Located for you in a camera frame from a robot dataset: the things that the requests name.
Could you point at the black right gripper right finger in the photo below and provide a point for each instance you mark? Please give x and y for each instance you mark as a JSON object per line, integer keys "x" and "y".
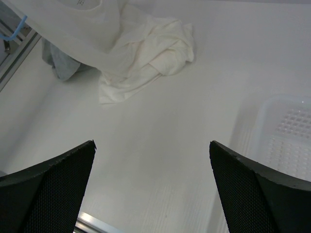
{"x": 259, "y": 199}

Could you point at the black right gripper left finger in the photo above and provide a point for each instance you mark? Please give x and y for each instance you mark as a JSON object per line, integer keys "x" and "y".
{"x": 46, "y": 197}

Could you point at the grey tank top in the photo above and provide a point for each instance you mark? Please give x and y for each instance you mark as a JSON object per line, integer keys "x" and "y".
{"x": 63, "y": 66}

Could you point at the light blue hanger with garment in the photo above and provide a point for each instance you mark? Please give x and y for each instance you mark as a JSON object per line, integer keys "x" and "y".
{"x": 16, "y": 35}

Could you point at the white plastic basket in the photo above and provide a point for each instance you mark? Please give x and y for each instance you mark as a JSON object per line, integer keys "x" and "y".
{"x": 281, "y": 136}

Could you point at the white hanging garment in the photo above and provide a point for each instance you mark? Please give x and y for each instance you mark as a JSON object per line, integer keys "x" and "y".
{"x": 86, "y": 30}

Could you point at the crumpled white cloth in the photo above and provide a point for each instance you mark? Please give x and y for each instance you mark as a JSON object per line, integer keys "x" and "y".
{"x": 148, "y": 47}

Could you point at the aluminium frame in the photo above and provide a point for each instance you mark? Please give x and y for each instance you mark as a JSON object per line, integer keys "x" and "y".
{"x": 13, "y": 53}

